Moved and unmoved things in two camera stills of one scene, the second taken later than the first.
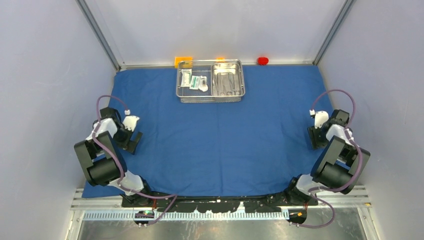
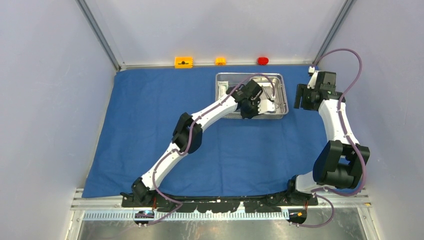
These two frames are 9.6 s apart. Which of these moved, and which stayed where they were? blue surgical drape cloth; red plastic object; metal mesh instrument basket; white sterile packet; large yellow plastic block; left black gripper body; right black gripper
Moved: right black gripper; metal mesh instrument basket; white sterile packet; left black gripper body
Stayed: blue surgical drape cloth; large yellow plastic block; red plastic object
